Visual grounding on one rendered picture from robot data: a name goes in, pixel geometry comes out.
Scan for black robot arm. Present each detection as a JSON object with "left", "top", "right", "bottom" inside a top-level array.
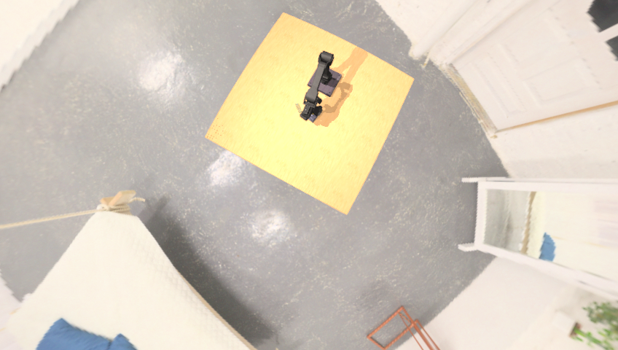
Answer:
[{"left": 301, "top": 50, "right": 334, "bottom": 118}]

